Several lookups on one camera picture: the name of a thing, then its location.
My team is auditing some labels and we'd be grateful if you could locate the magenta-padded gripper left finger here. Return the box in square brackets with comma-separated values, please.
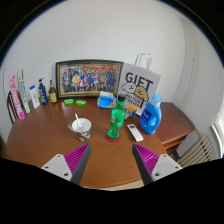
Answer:
[40, 142, 92, 185]

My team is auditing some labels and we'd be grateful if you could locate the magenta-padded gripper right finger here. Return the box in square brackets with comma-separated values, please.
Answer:
[131, 143, 184, 186]

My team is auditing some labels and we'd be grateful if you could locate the green plastic drink bottle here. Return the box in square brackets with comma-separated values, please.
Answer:
[108, 93, 127, 140]

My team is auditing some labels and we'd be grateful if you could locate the camouflage-patterned mug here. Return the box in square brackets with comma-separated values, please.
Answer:
[67, 117, 92, 143]

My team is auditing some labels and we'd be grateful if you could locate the white remote control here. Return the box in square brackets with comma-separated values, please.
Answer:
[126, 123, 144, 143]

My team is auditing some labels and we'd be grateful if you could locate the white spoon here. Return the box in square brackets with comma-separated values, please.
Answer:
[74, 113, 84, 133]

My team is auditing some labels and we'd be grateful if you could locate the blue detergent bottle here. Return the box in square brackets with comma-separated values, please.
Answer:
[138, 92, 163, 135]

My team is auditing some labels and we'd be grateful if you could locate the dark wooden side cabinet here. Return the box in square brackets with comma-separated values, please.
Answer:
[154, 101, 196, 155]

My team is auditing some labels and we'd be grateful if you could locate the white radiator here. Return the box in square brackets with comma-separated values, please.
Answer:
[176, 133, 217, 169]

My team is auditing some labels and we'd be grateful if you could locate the colourful puzzle cube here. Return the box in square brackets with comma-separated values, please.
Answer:
[125, 105, 138, 118]

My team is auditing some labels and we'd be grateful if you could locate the amber bottle with black cap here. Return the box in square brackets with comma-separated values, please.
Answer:
[48, 79, 58, 104]

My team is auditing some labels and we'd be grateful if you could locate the blue tissue pack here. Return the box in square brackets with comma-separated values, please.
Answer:
[97, 90, 118, 109]

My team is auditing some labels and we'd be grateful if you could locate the dark blue pump bottle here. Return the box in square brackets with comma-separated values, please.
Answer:
[37, 77, 49, 106]

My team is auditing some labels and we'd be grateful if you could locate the white shampoo bottle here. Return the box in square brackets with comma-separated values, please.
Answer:
[28, 85, 41, 109]

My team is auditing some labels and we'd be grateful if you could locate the white paper gift bag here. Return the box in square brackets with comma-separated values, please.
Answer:
[117, 52, 162, 117]

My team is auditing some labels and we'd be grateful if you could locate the framed group photo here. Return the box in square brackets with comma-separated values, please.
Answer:
[55, 59, 124, 100]

